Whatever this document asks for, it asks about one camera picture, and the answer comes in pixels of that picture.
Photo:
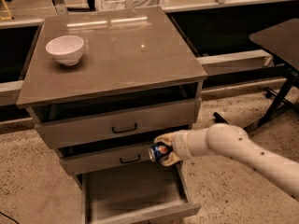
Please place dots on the white ceramic bowl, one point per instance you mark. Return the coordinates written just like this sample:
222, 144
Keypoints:
66, 50

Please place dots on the black middle drawer handle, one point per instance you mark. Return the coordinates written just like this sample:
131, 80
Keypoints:
132, 160

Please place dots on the black top drawer handle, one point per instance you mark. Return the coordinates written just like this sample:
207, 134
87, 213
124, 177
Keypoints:
125, 129

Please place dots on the black drawer handle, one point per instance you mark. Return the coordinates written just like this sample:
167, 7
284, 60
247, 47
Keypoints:
132, 160
125, 129

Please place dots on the middle grey drawer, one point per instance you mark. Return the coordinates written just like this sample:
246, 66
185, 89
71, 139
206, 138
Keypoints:
85, 158

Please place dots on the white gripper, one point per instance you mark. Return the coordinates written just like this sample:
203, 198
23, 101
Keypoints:
179, 146

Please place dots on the clear plastic bin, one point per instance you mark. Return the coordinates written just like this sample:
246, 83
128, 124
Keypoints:
103, 5

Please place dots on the black side table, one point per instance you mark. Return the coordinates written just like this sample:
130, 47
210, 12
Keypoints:
282, 41

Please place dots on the grey drawer cabinet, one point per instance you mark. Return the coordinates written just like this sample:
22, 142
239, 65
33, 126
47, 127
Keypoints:
131, 59

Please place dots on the blue pepsi can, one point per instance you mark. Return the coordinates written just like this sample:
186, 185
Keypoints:
159, 152

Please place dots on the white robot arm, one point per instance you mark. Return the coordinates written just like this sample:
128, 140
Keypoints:
231, 142

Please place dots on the top grey drawer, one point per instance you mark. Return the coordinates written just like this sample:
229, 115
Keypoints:
72, 132

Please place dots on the yellow object top left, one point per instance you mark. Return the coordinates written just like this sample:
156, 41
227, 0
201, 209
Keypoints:
5, 13

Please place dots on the open bottom grey drawer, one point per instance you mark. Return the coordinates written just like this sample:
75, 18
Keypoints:
138, 193

